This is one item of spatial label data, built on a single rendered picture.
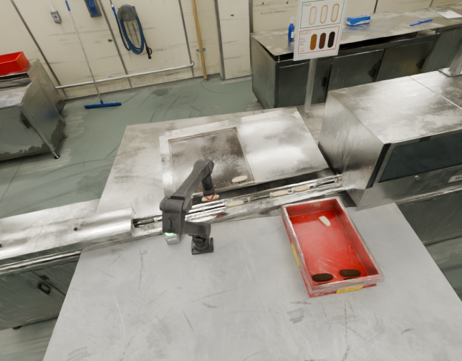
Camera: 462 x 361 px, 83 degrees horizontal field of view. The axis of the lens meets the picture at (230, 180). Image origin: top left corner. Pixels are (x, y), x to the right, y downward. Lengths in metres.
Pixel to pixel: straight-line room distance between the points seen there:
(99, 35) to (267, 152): 3.74
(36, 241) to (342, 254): 1.61
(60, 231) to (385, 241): 1.74
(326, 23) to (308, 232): 1.40
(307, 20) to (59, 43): 3.93
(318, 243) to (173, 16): 4.10
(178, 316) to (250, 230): 0.56
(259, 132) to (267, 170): 0.33
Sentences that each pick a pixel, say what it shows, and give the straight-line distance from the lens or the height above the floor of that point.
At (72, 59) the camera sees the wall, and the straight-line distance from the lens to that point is 5.18.
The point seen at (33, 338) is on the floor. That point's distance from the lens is 2.69.
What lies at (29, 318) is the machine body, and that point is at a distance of 2.51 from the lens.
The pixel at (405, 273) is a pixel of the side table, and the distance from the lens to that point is 1.54.
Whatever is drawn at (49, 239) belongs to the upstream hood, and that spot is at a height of 0.92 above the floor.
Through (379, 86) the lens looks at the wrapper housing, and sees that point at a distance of 1.81.
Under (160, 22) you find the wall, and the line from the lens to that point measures 4.83.
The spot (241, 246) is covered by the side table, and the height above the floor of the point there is 0.82.
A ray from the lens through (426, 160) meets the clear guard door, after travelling 1.63.
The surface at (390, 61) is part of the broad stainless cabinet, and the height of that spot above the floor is 0.73.
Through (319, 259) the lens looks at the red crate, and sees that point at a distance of 1.44.
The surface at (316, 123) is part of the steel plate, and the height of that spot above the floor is 0.82.
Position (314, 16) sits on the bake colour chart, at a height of 1.55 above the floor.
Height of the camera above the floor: 2.07
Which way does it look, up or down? 45 degrees down
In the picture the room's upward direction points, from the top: 7 degrees counter-clockwise
